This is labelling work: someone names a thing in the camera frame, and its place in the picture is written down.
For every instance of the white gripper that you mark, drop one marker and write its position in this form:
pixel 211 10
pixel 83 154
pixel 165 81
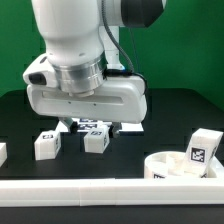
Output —
pixel 118 99

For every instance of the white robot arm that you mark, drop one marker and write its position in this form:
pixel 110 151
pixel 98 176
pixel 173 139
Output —
pixel 80 75

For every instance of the white AprilTag base sheet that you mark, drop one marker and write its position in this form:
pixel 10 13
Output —
pixel 84 125

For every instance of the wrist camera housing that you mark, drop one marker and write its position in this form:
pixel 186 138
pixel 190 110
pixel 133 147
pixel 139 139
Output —
pixel 41 72

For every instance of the white U-shaped barrier frame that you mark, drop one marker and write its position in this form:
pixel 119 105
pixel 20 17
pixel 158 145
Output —
pixel 149 190

